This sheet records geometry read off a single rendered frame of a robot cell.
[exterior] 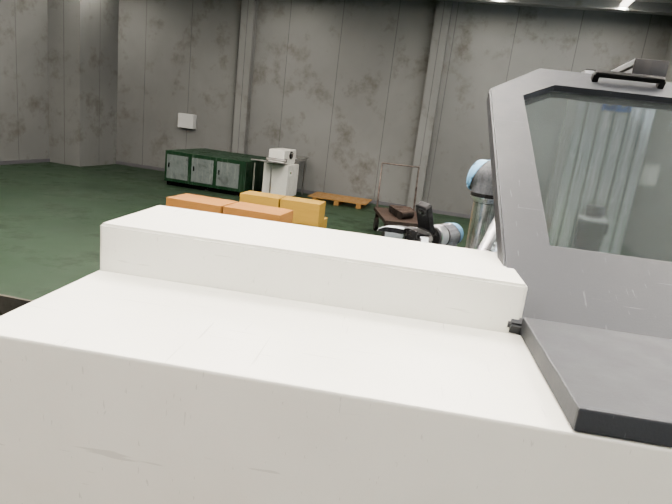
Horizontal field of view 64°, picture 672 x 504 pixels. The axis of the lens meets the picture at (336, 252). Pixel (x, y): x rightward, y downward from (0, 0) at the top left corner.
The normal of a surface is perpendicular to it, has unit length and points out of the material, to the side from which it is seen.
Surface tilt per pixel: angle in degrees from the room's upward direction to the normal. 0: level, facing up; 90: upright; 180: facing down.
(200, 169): 90
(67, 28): 90
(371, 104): 90
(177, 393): 90
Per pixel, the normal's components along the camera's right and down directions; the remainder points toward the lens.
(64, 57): -0.25, 0.21
